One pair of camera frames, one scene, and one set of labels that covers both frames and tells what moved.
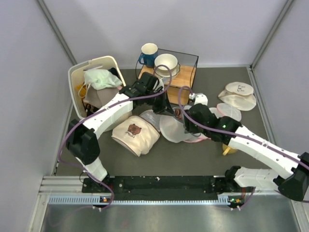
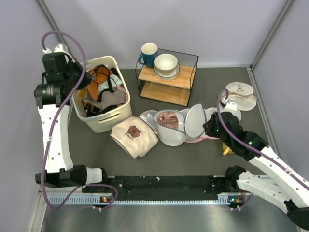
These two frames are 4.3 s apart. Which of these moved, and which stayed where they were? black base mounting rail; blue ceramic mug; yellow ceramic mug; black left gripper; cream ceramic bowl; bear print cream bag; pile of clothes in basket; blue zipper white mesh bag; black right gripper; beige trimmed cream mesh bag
Moved: black left gripper; blue zipper white mesh bag; black right gripper
Stayed: beige trimmed cream mesh bag; bear print cream bag; cream ceramic bowl; pile of clothes in basket; blue ceramic mug; yellow ceramic mug; black base mounting rail
